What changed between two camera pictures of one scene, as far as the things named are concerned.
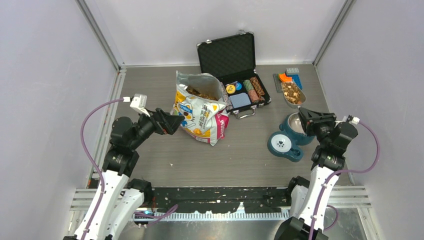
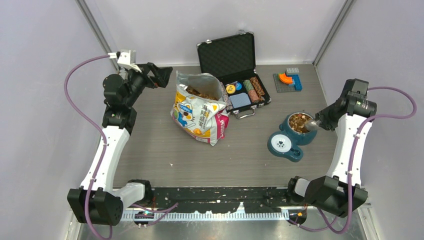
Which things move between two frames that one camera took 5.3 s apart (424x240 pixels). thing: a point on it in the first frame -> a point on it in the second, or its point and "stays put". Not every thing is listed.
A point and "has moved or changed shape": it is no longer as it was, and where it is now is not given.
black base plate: [256, 200] stays put
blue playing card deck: [240, 100] stays put
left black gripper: [163, 122] -> [162, 74]
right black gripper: [314, 119] -> [323, 115]
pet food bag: [199, 100] stays put
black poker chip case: [232, 58] stays put
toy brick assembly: [291, 74] stays put
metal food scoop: [293, 96] has moved or changed shape
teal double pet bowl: [286, 143] stays put
